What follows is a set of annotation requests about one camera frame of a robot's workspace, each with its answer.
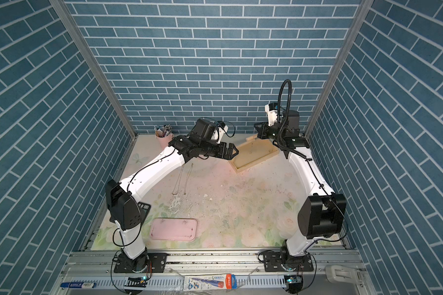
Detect black calculator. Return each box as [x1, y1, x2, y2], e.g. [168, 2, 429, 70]
[138, 202, 151, 224]

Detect silver chain necklace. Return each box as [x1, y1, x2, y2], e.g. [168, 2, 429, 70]
[171, 163, 185, 196]
[183, 163, 194, 195]

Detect white plastic bracket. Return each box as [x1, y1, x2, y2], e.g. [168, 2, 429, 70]
[325, 265, 362, 285]

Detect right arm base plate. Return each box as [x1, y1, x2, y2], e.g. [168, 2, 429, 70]
[257, 250, 314, 272]

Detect blue marker pen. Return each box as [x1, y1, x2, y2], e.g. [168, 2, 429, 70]
[60, 282, 97, 289]

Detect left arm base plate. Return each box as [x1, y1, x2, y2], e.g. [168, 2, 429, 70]
[112, 252, 168, 274]

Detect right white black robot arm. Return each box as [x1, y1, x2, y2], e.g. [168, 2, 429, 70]
[254, 79, 347, 269]

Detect pink pen holder cup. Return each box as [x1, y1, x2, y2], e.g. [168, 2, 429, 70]
[156, 133, 174, 149]

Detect wooden jewelry display stand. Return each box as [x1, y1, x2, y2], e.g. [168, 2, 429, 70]
[229, 135, 279, 173]

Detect pink plastic tray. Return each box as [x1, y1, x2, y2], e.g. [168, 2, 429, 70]
[150, 218, 198, 242]

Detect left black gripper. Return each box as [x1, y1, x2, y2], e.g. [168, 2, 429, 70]
[198, 141, 239, 160]

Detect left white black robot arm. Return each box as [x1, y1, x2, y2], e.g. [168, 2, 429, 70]
[105, 118, 239, 260]

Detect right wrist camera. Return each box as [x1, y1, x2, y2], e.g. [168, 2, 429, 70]
[265, 102, 280, 127]

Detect pens in cup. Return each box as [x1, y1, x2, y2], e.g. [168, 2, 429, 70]
[155, 125, 172, 138]

